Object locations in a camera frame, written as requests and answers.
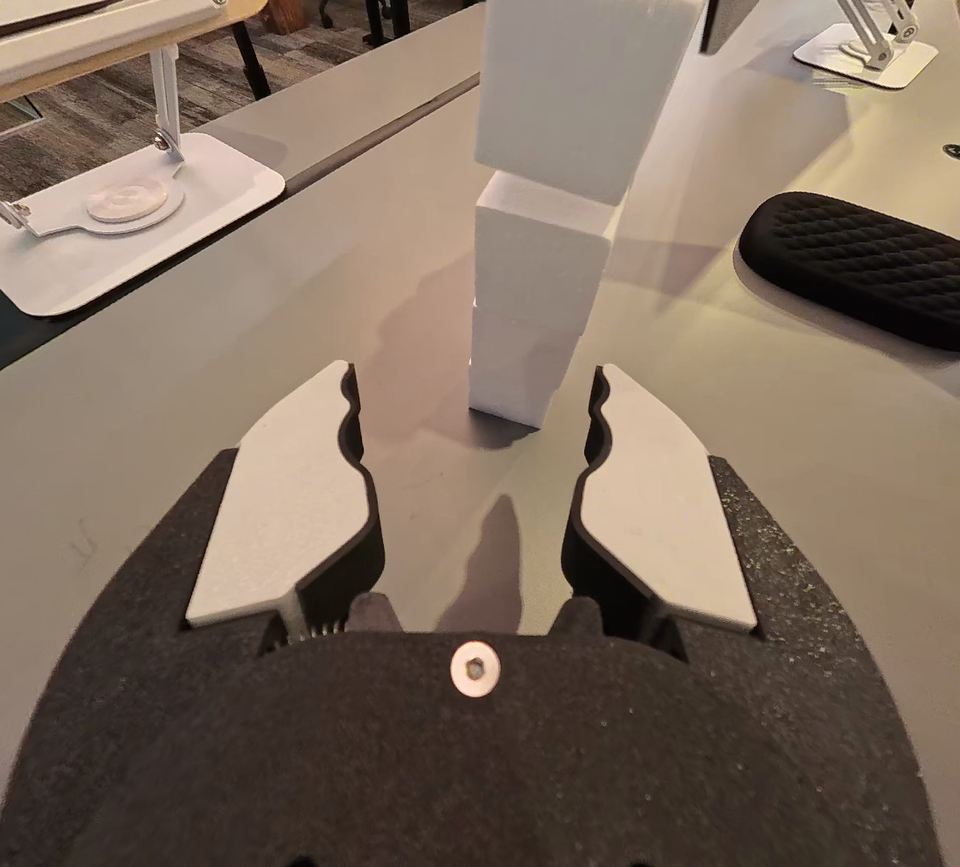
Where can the black wrist rest pad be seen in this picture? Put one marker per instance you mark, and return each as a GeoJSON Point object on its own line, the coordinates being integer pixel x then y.
{"type": "Point", "coordinates": [855, 267]}

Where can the wooden board document stand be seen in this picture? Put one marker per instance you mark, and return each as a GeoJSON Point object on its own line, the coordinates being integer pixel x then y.
{"type": "Point", "coordinates": [210, 184]}

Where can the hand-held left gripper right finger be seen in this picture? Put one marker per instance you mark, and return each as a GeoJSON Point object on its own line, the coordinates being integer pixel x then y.
{"type": "Point", "coordinates": [660, 514]}

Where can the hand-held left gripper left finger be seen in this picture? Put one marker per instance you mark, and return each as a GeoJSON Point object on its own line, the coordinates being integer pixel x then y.
{"type": "Point", "coordinates": [292, 507]}

